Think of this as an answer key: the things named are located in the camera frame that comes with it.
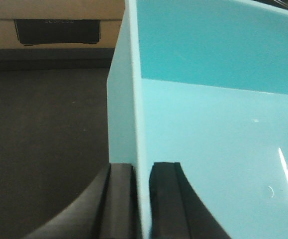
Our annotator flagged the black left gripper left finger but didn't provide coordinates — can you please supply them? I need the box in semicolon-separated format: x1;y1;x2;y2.
26;163;137;239

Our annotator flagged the beige machine with black panel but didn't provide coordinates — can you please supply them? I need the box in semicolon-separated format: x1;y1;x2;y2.
0;0;125;49

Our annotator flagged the black conveyor belt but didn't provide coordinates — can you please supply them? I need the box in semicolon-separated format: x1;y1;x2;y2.
0;49;113;239

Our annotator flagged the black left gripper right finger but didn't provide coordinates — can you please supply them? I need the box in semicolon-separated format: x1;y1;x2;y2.
149;162;229;239

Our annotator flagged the light blue plastic bin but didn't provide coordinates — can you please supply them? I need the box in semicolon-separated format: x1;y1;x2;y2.
107;0;288;239

